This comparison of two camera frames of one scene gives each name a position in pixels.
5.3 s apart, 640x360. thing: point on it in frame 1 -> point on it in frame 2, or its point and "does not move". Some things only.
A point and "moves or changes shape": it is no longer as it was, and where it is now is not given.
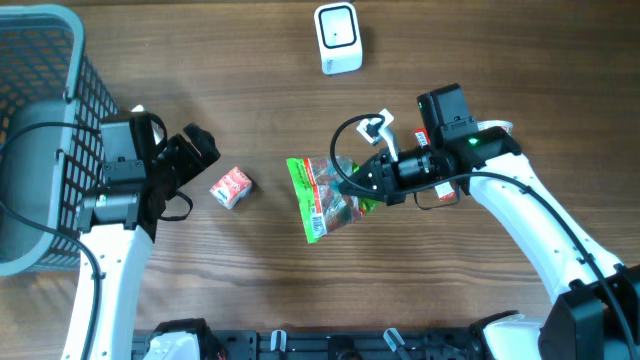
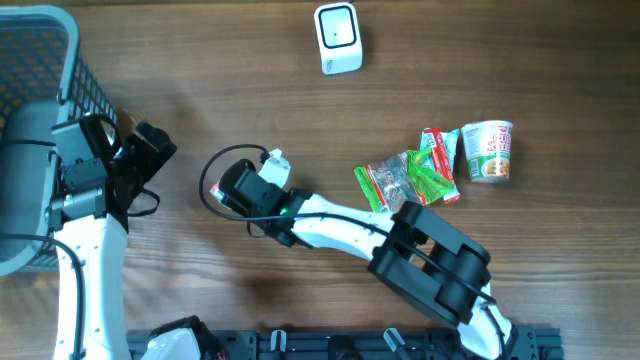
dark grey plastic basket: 52,105 does not move
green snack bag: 321,204 moves or changes shape
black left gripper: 192,163 -> 153,161
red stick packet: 443,190 moves or changes shape
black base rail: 358,344 does not move
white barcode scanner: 339,37 does not move
